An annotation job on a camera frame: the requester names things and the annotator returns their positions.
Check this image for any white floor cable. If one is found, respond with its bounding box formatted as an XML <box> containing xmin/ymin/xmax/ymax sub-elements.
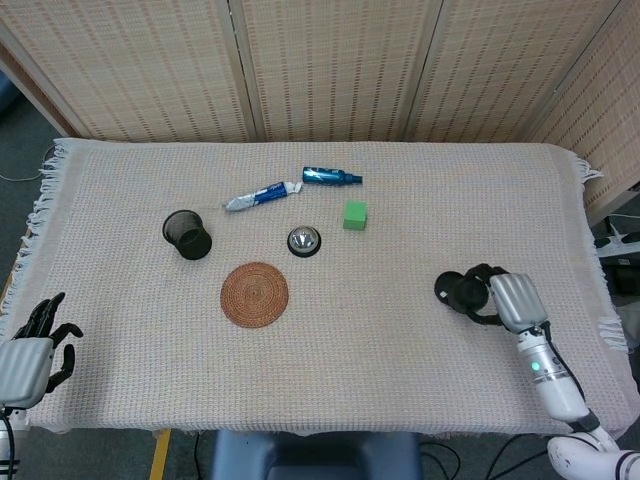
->
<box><xmin>0</xmin><ymin>167</ymin><xmax>45</xmax><ymax>182</ymax></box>

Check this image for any black box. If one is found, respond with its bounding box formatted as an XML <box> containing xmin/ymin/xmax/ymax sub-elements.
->
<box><xmin>613</xmin><ymin>257</ymin><xmax>640</xmax><ymax>296</ymax></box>

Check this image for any silver call bell black base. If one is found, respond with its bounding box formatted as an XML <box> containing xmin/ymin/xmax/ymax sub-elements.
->
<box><xmin>286</xmin><ymin>225</ymin><xmax>322</xmax><ymax>259</ymax></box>

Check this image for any blue robot torso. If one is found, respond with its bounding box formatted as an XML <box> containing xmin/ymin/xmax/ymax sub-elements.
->
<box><xmin>209</xmin><ymin>429</ymin><xmax>422</xmax><ymax>480</ymax></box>

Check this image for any round woven rattan coaster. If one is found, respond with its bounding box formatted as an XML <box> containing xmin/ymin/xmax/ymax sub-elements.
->
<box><xmin>220</xmin><ymin>262</ymin><xmax>291</xmax><ymax>329</ymax></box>

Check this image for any white blue toothpaste tube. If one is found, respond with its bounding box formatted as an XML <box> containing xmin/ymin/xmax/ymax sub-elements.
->
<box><xmin>221</xmin><ymin>180</ymin><xmax>304</xmax><ymax>215</ymax></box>

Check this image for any woven bamboo screen panel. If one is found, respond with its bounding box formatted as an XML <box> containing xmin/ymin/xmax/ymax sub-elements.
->
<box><xmin>227</xmin><ymin>0</ymin><xmax>446</xmax><ymax>144</ymax></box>
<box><xmin>527</xmin><ymin>0</ymin><xmax>640</xmax><ymax>221</ymax></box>
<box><xmin>0</xmin><ymin>39</ymin><xmax>69</xmax><ymax>139</ymax></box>
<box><xmin>0</xmin><ymin>0</ymin><xmax>251</xmax><ymax>144</ymax></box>
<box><xmin>404</xmin><ymin>0</ymin><xmax>640</xmax><ymax>144</ymax></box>

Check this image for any green cube block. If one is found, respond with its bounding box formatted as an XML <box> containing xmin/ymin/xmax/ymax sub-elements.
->
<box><xmin>342</xmin><ymin>200</ymin><xmax>370</xmax><ymax>232</ymax></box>

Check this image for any blue spray bottle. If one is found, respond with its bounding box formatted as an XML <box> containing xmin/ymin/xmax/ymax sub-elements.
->
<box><xmin>300</xmin><ymin>165</ymin><xmax>364</xmax><ymax>189</ymax></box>

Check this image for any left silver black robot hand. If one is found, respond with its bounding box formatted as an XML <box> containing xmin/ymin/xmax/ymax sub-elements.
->
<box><xmin>0</xmin><ymin>292</ymin><xmax>84</xmax><ymax>407</ymax></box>

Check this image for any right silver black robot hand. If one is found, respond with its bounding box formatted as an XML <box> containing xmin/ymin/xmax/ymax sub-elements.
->
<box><xmin>463</xmin><ymin>263</ymin><xmax>549</xmax><ymax>335</ymax></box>

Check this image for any yellow floor tape strip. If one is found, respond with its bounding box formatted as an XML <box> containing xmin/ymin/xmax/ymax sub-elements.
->
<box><xmin>148</xmin><ymin>428</ymin><xmax>172</xmax><ymax>480</ymax></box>

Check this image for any beige waffle-weave tablecloth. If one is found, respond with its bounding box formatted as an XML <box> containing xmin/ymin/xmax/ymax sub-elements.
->
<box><xmin>0</xmin><ymin>137</ymin><xmax>632</xmax><ymax>441</ymax></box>

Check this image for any black floor cable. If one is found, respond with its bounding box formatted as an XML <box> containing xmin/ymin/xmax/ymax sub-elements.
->
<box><xmin>419</xmin><ymin>432</ymin><xmax>551</xmax><ymax>480</ymax></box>

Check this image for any white power strip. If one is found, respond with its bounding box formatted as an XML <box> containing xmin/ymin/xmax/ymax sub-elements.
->
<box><xmin>594</xmin><ymin>233</ymin><xmax>640</xmax><ymax>259</ymax></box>

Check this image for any dark green dome object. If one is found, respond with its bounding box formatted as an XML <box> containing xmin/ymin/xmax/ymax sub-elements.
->
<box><xmin>433</xmin><ymin>270</ymin><xmax>490</xmax><ymax>315</ymax></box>

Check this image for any black mesh pen holder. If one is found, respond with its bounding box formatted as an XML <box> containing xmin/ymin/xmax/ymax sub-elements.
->
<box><xmin>161</xmin><ymin>209</ymin><xmax>213</xmax><ymax>262</ymax></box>

